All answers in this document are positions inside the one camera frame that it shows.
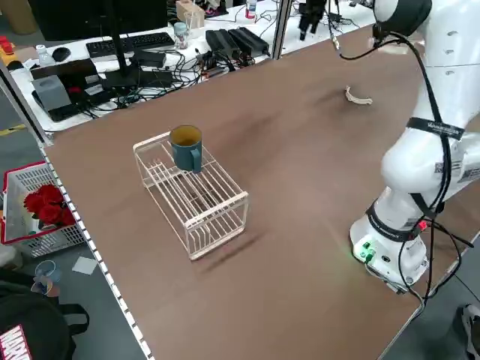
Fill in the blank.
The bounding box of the person's shoe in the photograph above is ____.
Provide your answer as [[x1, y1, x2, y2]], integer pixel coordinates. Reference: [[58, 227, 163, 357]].
[[457, 302, 480, 360]]

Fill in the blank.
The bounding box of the red rose bunch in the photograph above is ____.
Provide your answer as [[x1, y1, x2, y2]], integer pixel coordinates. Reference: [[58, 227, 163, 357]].
[[22, 183, 76, 229]]

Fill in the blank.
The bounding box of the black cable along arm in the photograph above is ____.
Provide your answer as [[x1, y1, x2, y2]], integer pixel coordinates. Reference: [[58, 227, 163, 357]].
[[374, 22, 453, 226]]

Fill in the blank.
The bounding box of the clear water bottle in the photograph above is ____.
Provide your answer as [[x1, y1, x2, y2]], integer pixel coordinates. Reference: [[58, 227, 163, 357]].
[[36, 43, 53, 65]]

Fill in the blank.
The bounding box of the black monitor stand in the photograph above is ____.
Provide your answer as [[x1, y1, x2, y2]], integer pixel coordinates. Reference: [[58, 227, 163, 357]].
[[97, 0, 174, 91]]

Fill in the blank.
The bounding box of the black computer mouse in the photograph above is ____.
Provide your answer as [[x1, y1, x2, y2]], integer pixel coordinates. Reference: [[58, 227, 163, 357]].
[[51, 46, 72, 63]]

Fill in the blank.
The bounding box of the small white PVC pipe clamp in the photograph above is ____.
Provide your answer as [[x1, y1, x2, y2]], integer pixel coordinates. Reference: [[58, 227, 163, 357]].
[[344, 85, 373, 107]]

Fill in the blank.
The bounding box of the light wooden box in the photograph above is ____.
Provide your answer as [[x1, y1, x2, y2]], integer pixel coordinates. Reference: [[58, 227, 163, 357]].
[[176, 0, 206, 29]]

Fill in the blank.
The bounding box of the black flat desk device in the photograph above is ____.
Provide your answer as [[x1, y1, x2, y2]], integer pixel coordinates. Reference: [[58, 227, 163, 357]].
[[29, 58, 113, 123]]

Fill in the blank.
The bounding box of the white basket red rim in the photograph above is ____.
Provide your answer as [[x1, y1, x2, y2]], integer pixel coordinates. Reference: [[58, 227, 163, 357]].
[[0, 160, 90, 260]]

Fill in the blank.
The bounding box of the aluminium frame post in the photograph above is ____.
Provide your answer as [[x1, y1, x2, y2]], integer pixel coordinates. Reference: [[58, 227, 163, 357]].
[[271, 0, 293, 59]]

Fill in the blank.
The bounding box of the white desk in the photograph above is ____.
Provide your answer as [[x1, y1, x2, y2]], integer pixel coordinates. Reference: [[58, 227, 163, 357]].
[[9, 0, 376, 134]]

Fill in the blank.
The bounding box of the small black power adapter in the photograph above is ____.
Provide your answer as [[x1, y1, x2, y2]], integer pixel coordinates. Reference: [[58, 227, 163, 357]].
[[133, 50, 168, 68]]

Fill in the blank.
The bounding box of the black cable at arm foot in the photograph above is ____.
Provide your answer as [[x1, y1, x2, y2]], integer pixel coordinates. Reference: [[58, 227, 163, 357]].
[[397, 215, 474, 301]]

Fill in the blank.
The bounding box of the teal mug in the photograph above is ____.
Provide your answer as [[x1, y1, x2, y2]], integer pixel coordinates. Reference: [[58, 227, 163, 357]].
[[169, 124, 205, 174]]

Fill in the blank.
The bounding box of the clear blue cup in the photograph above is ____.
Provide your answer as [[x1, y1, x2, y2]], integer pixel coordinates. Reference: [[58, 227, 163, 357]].
[[30, 259, 63, 297]]

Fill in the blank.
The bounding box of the white square sheet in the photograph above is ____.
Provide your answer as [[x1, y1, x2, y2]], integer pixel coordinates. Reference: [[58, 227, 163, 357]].
[[70, 256, 99, 275]]

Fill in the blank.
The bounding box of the grey box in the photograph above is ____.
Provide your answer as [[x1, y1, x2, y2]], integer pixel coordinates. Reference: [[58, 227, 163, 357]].
[[31, 74, 72, 112]]

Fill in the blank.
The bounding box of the cream wire rack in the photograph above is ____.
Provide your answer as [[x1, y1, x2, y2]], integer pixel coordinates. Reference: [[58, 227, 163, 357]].
[[132, 130, 250, 262]]

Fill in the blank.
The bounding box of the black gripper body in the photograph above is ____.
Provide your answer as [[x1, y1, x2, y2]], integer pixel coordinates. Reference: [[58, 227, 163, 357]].
[[301, 0, 328, 23]]

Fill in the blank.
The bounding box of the clear glass jar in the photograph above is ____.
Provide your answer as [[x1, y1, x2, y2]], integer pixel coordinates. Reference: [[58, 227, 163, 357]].
[[172, 21, 191, 50]]

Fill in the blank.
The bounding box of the aluminium table edge rail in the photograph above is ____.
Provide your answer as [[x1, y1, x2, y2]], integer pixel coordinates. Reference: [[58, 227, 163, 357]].
[[39, 144, 155, 360]]

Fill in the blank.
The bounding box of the black cable with silver plug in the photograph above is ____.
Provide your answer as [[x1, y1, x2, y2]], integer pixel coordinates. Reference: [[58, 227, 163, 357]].
[[325, 0, 382, 61]]

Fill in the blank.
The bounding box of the black power brick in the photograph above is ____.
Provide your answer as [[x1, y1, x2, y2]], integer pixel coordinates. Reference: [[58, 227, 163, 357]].
[[227, 25, 271, 57], [205, 28, 241, 61]]

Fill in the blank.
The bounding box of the black backpack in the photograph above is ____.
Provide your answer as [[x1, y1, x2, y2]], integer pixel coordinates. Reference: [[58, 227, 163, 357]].
[[0, 269, 91, 360]]

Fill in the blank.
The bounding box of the black computer monitor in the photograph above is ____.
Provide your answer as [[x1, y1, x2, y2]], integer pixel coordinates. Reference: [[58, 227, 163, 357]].
[[28, 0, 169, 41]]

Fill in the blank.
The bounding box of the black keyboard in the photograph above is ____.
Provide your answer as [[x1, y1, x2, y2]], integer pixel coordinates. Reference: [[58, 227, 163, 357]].
[[85, 31, 176, 59]]

